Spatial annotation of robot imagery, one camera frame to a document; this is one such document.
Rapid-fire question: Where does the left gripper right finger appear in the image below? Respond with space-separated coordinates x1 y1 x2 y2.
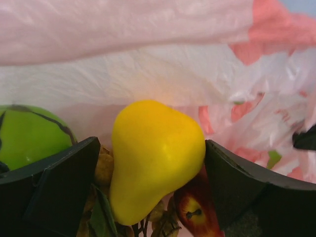
205 140 316 237

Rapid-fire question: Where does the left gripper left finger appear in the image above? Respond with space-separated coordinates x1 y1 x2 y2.
0 137 100 237

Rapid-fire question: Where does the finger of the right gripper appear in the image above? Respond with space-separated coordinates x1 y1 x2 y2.
292 124 316 150

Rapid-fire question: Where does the brown longan bunch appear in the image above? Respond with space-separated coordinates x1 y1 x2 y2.
77 145 182 237

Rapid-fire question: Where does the red fake apple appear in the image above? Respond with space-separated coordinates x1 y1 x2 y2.
173 174 225 237

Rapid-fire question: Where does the green striped melon ball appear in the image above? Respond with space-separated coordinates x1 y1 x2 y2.
0 104 78 174

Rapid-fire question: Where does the pink plastic bag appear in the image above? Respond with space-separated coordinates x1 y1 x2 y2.
0 0 316 182

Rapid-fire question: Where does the yellow fake pear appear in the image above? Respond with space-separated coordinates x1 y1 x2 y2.
112 100 205 224

